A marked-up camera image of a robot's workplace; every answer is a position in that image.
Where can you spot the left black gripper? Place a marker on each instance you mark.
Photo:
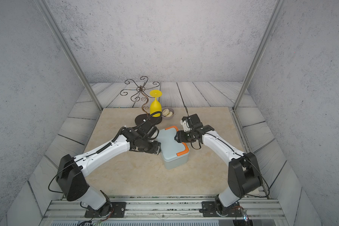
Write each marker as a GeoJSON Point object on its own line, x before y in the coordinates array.
{"type": "Point", "coordinates": [156, 149]}

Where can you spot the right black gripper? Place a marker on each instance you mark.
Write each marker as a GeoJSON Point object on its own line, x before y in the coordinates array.
{"type": "Point", "coordinates": [180, 136]}

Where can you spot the grey first aid box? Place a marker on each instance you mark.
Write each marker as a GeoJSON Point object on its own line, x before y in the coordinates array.
{"type": "Point", "coordinates": [171, 160]}

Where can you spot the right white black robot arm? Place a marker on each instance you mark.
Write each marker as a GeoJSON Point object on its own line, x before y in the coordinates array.
{"type": "Point", "coordinates": [244, 174]}

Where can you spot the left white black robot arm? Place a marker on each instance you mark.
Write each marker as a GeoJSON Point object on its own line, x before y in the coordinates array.
{"type": "Point", "coordinates": [72, 171]}

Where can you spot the dark metal scroll stand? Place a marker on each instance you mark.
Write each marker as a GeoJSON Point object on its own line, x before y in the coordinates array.
{"type": "Point", "coordinates": [141, 96]}

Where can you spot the small grey bowl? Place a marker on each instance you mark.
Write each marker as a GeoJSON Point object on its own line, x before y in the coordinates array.
{"type": "Point", "coordinates": [167, 117]}

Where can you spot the yellow plastic goblet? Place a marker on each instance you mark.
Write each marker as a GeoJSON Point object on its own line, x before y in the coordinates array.
{"type": "Point", "coordinates": [155, 106]}

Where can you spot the beige food pieces in bowl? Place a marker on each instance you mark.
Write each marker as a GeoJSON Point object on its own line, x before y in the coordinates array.
{"type": "Point", "coordinates": [167, 113]}

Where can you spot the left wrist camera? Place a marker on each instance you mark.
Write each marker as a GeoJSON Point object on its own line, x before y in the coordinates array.
{"type": "Point", "coordinates": [148, 127]}

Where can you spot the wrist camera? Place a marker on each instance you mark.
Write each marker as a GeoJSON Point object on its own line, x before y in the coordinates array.
{"type": "Point", "coordinates": [191, 122]}
{"type": "Point", "coordinates": [148, 127]}

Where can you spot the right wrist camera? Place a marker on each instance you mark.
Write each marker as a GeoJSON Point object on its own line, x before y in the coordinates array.
{"type": "Point", "coordinates": [191, 122]}

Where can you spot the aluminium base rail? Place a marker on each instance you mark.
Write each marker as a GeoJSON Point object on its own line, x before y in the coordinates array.
{"type": "Point", "coordinates": [167, 211]}

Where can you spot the left metal frame post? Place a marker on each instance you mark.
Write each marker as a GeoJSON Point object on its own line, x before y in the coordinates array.
{"type": "Point", "coordinates": [45, 11]}

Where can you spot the metal frame post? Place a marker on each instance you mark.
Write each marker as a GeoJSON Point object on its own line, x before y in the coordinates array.
{"type": "Point", "coordinates": [45, 11]}
{"type": "Point", "coordinates": [260, 50]}

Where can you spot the right metal frame post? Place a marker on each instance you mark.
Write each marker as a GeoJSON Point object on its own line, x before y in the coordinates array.
{"type": "Point", "coordinates": [260, 50]}

